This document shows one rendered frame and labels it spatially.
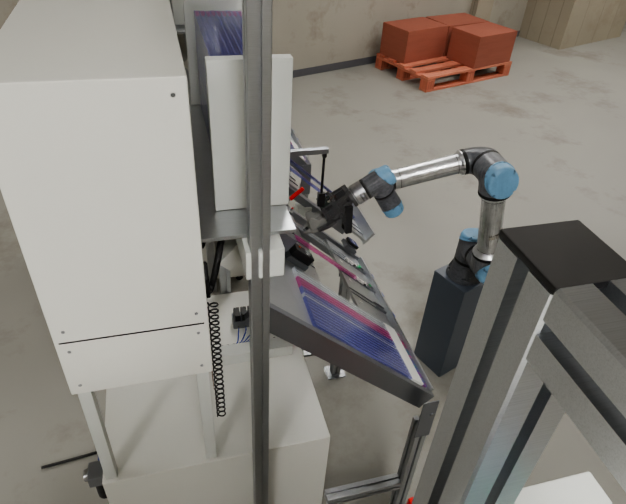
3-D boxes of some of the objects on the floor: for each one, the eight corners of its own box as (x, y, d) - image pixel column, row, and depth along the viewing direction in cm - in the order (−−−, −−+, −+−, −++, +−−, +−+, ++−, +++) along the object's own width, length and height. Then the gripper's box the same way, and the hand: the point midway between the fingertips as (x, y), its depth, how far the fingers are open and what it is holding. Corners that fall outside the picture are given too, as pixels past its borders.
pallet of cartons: (452, 52, 685) (461, 10, 655) (510, 75, 627) (522, 30, 597) (372, 67, 621) (378, 22, 590) (428, 94, 563) (438, 45, 532)
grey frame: (337, 368, 261) (395, -93, 146) (398, 525, 202) (576, -41, 87) (224, 388, 248) (189, -101, 133) (253, 562, 189) (237, -47, 73)
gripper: (342, 178, 184) (290, 211, 186) (351, 193, 176) (297, 227, 179) (353, 195, 189) (302, 227, 192) (362, 210, 182) (309, 243, 184)
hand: (307, 230), depth 187 cm, fingers closed, pressing on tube
